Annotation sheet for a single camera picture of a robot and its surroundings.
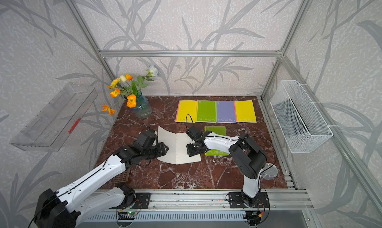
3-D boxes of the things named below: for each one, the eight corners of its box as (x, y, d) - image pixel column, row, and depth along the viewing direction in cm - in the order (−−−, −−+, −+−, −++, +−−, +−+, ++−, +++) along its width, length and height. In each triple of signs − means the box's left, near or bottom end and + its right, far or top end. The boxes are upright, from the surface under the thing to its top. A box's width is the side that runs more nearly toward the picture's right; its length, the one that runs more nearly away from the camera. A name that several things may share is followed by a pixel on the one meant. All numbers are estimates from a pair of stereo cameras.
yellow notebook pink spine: (236, 122, 108) (236, 120, 106) (232, 102, 121) (233, 100, 119) (257, 122, 108) (258, 120, 106) (251, 102, 121) (251, 100, 119)
